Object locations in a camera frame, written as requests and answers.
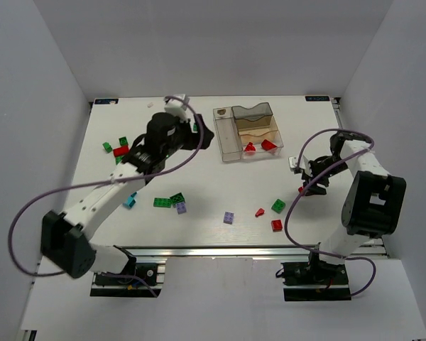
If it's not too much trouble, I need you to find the purple lego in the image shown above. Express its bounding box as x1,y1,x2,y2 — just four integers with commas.
223,212,234,224
175,202,187,215

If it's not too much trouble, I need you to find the red square lego brick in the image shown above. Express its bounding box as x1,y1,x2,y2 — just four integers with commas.
271,220,283,232

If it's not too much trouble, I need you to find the small green lego far left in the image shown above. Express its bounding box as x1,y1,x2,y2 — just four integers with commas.
102,142,113,153

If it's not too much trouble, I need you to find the blue label left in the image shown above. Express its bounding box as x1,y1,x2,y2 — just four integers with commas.
94,98,119,105

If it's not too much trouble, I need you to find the small red lego piece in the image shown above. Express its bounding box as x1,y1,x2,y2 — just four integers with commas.
255,208,265,217

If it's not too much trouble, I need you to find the blue label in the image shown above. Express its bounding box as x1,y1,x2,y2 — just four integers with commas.
94,98,119,105
305,95,330,102

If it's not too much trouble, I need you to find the cyan lego brick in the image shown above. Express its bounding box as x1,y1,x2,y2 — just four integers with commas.
122,192,137,210

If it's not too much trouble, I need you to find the clear front container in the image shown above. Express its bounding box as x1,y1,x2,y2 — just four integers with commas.
239,129,284,160

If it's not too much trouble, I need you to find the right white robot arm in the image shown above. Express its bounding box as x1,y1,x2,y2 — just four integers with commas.
289,129,407,266

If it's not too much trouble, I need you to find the green lego with triangle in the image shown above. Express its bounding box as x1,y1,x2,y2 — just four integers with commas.
119,136,128,146

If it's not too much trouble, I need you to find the dark green lego brick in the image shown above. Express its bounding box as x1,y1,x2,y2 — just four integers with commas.
170,193,185,205

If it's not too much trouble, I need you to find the purple lego centre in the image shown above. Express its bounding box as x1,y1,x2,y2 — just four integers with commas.
223,212,234,224

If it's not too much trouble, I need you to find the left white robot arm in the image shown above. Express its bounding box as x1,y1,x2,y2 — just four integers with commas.
40,112,214,278

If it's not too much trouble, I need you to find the green square lego right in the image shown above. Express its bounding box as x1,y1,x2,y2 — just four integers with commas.
271,199,286,214

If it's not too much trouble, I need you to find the purple lego left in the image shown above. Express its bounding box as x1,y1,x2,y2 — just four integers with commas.
175,202,187,215

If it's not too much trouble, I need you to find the blue label right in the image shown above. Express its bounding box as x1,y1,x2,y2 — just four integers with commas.
305,95,330,102

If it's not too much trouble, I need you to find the red curved lego brick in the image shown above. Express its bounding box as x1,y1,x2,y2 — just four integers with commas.
244,142,256,155

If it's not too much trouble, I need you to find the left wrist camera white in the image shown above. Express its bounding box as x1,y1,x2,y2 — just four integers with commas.
164,94,190,120

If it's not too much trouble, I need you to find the dark smoked container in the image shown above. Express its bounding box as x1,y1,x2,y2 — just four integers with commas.
231,102,273,130

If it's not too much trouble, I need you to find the green flat lego plate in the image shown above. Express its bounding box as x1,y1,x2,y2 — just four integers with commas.
153,197,173,208

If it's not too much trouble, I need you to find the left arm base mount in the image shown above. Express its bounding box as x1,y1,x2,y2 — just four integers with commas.
90,248,165,298

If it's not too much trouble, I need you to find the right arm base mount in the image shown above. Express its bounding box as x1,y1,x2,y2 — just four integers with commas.
275,262,351,302

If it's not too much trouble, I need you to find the clear long narrow container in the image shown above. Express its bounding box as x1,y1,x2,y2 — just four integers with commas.
213,107,243,163

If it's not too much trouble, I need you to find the red sloped lego brick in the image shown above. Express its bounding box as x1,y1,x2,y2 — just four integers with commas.
261,139,278,154

